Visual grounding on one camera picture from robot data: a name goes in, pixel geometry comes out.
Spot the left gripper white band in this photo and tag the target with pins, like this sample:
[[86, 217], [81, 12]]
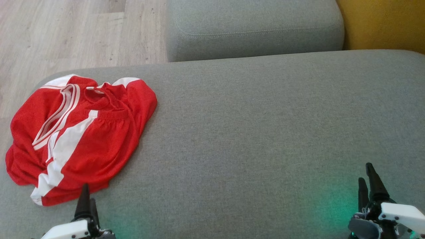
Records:
[[66, 232]]

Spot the small grey sofa seat cushion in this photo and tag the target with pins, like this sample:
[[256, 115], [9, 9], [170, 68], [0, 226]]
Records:
[[252, 26]]

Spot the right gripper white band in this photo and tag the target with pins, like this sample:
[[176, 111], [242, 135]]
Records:
[[401, 214]]

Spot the yellow sofa back cushion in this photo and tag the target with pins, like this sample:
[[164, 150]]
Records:
[[385, 23]]

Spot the large grey sofa seat cushion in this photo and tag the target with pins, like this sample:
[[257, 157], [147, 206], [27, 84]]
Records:
[[265, 132]]

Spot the red shorts white side stripe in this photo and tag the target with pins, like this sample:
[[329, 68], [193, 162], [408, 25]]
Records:
[[99, 149]]

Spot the red sleeveless jersey white trim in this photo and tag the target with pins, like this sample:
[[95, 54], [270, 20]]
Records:
[[26, 126]]

